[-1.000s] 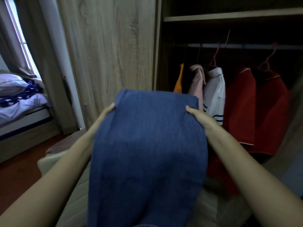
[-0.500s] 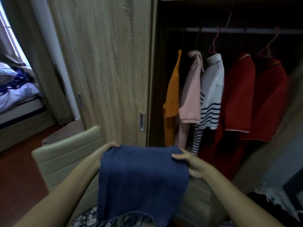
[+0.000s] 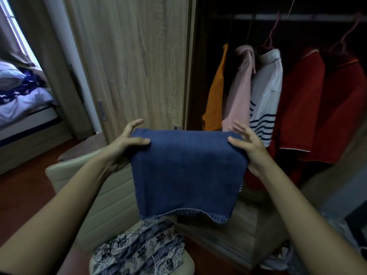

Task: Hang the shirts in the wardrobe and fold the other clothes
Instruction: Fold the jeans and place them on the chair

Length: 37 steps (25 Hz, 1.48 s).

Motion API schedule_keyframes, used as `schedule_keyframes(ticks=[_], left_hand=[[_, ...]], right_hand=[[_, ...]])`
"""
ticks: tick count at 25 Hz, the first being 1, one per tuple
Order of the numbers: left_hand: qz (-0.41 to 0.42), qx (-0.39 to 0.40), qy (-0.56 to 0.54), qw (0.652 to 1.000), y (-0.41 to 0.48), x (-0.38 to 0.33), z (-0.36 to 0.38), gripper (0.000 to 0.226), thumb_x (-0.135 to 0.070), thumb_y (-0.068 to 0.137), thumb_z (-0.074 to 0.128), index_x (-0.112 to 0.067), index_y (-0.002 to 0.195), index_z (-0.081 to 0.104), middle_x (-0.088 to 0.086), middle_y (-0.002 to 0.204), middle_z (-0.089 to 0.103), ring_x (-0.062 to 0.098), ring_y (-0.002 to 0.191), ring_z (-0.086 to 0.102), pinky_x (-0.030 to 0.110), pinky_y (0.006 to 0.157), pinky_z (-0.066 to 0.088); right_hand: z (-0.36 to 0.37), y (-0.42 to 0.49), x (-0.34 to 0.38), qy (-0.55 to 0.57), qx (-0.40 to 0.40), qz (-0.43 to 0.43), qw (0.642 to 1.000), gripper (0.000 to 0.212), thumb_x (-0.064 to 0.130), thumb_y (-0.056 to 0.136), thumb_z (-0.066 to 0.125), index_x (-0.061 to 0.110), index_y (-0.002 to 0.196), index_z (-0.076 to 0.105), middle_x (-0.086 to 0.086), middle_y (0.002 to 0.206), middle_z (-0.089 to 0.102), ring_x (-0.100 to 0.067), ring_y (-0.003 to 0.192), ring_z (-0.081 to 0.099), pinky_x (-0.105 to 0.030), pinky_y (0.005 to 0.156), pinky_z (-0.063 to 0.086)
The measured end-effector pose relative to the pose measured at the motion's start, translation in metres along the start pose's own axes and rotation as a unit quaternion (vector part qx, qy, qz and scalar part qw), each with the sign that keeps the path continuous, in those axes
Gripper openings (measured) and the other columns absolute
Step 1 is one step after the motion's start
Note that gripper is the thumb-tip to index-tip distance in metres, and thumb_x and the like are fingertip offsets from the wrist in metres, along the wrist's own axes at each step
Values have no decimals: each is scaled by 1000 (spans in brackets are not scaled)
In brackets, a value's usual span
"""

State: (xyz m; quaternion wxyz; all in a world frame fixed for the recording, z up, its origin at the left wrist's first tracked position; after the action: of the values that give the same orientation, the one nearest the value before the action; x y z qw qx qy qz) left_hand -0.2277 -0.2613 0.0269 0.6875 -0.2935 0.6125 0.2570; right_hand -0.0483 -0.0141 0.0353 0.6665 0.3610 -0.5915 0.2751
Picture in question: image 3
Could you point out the person's left hand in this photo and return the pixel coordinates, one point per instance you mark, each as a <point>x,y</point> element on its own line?
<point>119,153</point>

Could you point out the person's right hand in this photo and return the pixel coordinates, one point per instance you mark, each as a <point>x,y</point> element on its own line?
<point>256,153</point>

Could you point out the person's left thumb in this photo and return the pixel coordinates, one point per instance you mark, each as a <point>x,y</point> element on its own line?
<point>139,141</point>

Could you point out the person's right thumb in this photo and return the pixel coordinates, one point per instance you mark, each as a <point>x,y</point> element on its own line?
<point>236,142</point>

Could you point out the blue denim jeans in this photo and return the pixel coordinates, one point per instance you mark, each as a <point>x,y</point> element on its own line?
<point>186,174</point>

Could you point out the person's right forearm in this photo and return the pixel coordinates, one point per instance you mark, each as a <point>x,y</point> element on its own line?
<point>301,226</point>

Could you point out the person's left forearm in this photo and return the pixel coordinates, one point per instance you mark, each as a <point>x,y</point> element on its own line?
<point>54,214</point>

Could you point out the orange hanging shirt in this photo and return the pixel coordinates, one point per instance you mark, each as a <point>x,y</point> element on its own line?
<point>215,97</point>

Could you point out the pink hanging shirt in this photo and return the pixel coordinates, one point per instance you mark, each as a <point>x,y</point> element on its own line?
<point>239,91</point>

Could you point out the white navy striped shirt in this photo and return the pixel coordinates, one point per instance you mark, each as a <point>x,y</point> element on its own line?
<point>265,94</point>

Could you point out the brown padded stool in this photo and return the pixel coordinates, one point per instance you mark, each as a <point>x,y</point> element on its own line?
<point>83,148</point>

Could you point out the cream padded chair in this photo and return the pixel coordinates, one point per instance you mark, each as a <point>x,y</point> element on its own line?
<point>109,197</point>

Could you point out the red shirt with white trim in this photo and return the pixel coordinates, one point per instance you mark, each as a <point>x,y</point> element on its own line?
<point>301,105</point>

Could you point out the wooden wardrobe door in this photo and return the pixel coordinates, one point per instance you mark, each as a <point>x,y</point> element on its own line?
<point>134,62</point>

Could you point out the low wooden cabinet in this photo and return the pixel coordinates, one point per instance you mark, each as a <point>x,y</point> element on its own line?
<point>246,226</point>

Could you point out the blue white patterned cloth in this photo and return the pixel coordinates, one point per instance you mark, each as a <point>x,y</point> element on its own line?
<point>143,249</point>

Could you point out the pink clothes hanger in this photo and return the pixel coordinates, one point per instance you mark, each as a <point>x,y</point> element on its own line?
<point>271,40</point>
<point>342,40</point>

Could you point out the red shirt with orange collar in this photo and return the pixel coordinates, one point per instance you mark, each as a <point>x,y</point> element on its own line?
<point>341,111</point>

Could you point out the blue star print blanket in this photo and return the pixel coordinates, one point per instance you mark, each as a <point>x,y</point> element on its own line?
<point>20,100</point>

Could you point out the pile of light clothes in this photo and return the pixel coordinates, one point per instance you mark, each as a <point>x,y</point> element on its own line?
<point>344,234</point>

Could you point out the light grey pillow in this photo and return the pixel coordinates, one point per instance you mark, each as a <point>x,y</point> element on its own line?
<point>10,74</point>

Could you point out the metal closet rod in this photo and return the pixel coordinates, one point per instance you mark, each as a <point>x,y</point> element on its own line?
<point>315,17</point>

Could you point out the grey curtain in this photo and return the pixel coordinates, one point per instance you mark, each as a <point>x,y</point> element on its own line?
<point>13,51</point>

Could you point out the bright window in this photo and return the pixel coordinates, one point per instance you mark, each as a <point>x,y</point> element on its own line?
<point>17,22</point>

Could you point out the bed with wooden frame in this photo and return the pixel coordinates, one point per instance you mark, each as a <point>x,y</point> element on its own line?
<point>25,134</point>

